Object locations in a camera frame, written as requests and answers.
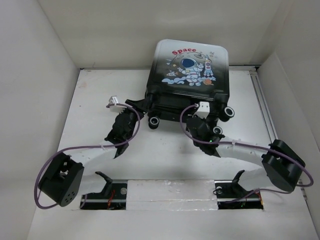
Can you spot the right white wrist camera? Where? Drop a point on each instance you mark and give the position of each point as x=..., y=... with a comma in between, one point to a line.
x=202, y=109

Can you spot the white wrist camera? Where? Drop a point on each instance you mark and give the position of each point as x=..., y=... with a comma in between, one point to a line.
x=114, y=105
x=202, y=109

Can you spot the black space-print suitcase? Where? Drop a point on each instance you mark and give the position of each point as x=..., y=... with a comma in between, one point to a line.
x=187, y=73

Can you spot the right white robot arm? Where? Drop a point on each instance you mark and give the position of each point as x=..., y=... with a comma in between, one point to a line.
x=278, y=164

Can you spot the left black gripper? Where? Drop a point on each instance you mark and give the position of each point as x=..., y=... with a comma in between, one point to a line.
x=141, y=105

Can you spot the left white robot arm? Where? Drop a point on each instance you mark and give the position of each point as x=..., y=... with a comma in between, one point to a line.
x=74, y=171

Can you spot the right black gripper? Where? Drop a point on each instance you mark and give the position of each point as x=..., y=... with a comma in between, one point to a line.
x=201, y=119

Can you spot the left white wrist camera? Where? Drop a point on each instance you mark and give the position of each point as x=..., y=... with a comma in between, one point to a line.
x=114, y=105

